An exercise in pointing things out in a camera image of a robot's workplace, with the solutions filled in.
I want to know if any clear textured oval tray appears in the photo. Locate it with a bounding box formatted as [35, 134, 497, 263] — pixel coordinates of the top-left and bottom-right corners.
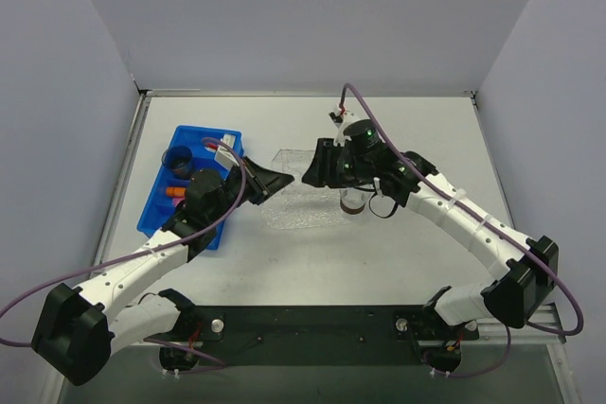
[261, 185, 351, 230]

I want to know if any clear cup brown base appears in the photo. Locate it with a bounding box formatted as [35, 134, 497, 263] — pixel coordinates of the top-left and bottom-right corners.
[339, 188, 369, 216]

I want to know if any dark tinted cup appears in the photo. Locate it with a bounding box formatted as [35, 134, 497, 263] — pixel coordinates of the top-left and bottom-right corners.
[162, 146, 194, 180]

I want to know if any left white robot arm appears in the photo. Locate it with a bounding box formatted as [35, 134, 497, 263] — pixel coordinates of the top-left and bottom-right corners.
[31, 157, 294, 386]

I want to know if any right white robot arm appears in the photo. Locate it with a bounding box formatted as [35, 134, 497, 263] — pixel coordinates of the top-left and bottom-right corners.
[302, 120, 559, 328]

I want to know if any orange toothpaste tube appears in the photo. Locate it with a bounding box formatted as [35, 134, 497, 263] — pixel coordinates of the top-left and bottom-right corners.
[165, 186, 187, 199]

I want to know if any blue plastic bin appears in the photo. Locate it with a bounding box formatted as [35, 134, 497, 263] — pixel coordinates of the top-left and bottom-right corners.
[136, 125, 245, 251]

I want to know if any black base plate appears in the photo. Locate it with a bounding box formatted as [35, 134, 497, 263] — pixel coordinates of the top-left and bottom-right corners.
[155, 305, 479, 366]

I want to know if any aluminium frame rail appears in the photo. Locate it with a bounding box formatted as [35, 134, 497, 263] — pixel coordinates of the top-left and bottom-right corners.
[477, 304, 566, 344]

